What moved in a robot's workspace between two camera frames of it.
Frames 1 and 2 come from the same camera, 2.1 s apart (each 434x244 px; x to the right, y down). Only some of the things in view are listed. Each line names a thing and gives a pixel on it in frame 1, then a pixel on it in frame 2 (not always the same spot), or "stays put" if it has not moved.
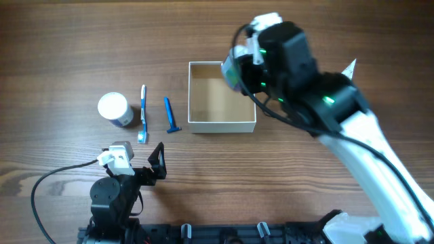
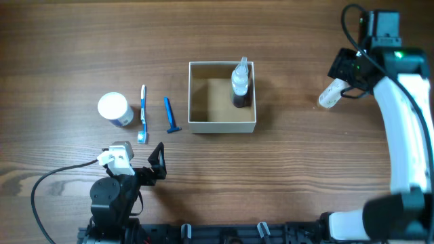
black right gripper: x=249 y=75 -> x=341 y=66
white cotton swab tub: x=114 y=107 stays put
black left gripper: x=146 y=173 stays put
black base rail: x=303 y=232 stays put
